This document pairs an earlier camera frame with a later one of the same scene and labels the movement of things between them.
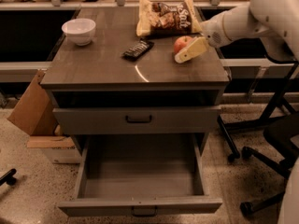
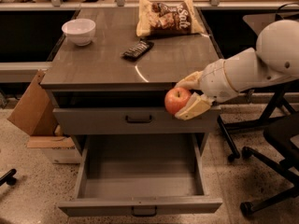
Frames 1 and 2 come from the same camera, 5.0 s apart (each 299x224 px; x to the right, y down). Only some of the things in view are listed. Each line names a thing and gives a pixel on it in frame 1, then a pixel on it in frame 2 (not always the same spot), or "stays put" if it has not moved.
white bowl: [80, 31] stays put
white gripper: [213, 32] -> [215, 80]
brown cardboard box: [35, 115] stays put
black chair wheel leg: [7, 177] stays put
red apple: [180, 42] -> [176, 98]
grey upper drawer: [135, 120] stays put
